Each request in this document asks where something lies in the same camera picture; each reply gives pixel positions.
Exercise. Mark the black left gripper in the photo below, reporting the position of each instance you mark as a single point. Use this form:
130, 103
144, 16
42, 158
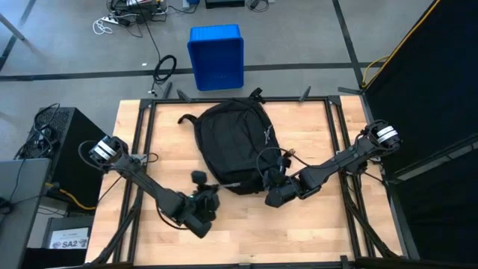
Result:
207, 203

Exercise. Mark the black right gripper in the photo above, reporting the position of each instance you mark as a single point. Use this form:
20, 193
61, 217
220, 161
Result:
287, 179

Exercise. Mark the black backpack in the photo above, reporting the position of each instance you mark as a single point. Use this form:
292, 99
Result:
235, 142

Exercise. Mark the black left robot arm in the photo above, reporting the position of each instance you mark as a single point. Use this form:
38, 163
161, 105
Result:
149, 187

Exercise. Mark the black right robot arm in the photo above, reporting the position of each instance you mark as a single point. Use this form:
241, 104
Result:
336, 160

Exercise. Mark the blue plastic bin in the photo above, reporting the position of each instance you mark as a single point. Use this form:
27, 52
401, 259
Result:
216, 60

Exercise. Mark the black box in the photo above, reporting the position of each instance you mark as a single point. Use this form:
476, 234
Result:
67, 222

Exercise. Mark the white SA2 label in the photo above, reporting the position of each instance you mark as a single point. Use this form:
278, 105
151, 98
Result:
69, 239

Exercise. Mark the black computer tower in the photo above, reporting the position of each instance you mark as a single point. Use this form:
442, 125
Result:
71, 149

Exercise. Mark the black partition curtain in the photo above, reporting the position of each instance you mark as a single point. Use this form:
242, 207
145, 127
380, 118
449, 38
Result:
429, 93

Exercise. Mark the black flat device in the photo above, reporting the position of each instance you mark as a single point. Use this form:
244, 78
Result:
224, 3

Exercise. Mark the grey desk top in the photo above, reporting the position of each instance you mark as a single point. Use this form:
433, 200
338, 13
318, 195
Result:
18, 209

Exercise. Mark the white power strip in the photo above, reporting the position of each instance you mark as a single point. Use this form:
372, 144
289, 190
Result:
115, 19

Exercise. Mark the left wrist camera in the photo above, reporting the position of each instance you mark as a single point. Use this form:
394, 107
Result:
199, 178

